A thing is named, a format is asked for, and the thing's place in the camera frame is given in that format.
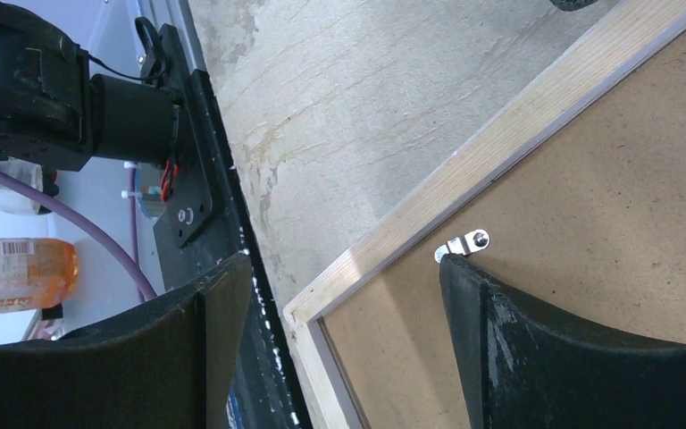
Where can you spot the brown cardboard backing board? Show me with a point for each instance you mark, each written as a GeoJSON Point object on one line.
{"type": "Point", "coordinates": [593, 221]}

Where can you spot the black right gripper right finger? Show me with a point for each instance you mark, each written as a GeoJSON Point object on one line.
{"type": "Point", "coordinates": [525, 363]}

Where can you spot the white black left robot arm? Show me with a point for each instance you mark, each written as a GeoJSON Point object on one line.
{"type": "Point", "coordinates": [56, 113]}

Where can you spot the orange plastic bottle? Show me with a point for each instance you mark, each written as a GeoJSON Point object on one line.
{"type": "Point", "coordinates": [36, 273]}

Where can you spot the white wooden picture frame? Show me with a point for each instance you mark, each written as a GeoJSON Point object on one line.
{"type": "Point", "coordinates": [609, 51]}

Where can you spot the small metal retaining clip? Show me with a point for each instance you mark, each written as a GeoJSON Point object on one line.
{"type": "Point", "coordinates": [463, 245]}

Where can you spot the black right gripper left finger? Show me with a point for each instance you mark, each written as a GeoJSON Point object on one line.
{"type": "Point", "coordinates": [167, 363]}

